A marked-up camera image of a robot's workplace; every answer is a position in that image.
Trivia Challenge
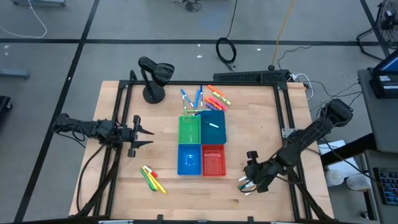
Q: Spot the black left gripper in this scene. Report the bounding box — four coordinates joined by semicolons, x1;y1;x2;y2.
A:
119;114;155;158

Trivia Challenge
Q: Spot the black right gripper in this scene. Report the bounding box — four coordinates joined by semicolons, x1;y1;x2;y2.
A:
243;151;282;194

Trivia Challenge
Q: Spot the red plastic basket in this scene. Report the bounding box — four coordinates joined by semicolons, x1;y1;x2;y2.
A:
201;144;227;177

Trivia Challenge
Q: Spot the green highlighter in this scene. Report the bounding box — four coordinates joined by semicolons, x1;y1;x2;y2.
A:
139;168;157;192

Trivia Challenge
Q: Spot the yellow highlighter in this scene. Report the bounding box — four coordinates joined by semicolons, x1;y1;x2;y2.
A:
150;175;169;195
142;167;160;191

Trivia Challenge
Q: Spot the blue plastic basket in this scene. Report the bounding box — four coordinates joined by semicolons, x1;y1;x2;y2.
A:
177;144;203;176

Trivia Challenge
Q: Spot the thin blue Expo marker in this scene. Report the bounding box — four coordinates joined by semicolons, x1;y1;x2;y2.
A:
180;88;194;107

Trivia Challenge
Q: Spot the yellow-green Sharpie highlighter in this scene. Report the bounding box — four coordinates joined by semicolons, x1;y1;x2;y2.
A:
212;91;232;106

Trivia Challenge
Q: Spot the orange highlighter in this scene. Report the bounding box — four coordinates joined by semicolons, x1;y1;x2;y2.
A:
203;96;223;111
207;84;227;98

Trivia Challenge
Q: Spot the red and white marker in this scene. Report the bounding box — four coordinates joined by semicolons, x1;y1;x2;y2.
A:
142;165;159;179

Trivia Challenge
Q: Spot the black desk lamp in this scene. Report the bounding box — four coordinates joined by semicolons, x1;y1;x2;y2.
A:
137;56;175;105

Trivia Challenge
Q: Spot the green plastic basket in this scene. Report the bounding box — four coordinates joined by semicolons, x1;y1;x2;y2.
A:
178;115;202;145

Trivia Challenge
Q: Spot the teal plastic basket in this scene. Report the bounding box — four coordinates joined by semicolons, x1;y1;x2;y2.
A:
198;110;227;146

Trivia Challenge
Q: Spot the clear plastic cup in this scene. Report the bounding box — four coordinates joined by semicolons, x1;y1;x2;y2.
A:
346;173;373;191
325;169;345;187

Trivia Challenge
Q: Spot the white paper sheet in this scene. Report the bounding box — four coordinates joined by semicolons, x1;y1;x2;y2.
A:
317;139;358;170

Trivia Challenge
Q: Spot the silver aluminium bar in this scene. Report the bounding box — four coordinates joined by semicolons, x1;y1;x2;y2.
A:
98;219;135;224

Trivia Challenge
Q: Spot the black desk beam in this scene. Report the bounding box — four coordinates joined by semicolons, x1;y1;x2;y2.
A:
320;133;376;166

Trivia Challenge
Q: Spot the black perforated box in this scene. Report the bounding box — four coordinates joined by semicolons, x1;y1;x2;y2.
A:
213;70;290;83

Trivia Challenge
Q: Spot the grey desk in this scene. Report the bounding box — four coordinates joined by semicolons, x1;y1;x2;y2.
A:
363;149;398;224

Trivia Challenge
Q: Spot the black keyboard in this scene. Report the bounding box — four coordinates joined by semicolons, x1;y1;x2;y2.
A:
373;167;398;206

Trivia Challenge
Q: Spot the grey side table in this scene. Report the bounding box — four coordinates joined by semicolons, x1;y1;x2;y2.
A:
357;67;398;153

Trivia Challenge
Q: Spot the black floor object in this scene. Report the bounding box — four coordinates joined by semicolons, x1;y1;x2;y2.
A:
0;95;14;121

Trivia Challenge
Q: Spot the grey desk foot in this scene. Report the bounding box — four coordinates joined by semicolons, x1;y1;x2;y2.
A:
0;68;31;80

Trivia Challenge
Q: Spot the black laptop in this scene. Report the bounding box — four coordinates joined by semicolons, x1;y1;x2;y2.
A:
369;49;398;99

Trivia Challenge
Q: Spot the black standing fan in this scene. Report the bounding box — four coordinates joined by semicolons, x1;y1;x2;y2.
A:
356;0;398;62

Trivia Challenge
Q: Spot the black aluminium table frame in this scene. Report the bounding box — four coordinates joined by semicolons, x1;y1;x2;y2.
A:
70;70;335;224

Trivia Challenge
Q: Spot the white power cable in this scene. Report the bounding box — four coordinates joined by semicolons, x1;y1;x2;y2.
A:
294;73;315;101

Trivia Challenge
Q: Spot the black power cable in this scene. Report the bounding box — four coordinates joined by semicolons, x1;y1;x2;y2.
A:
215;0;239;70

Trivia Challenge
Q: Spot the tangled black cable bundle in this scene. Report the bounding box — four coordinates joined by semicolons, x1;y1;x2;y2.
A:
173;0;203;13

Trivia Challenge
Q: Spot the white floor cable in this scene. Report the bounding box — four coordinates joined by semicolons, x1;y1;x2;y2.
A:
0;0;49;40

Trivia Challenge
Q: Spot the yellow hanging cable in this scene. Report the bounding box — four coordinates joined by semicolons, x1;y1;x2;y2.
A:
268;0;295;71

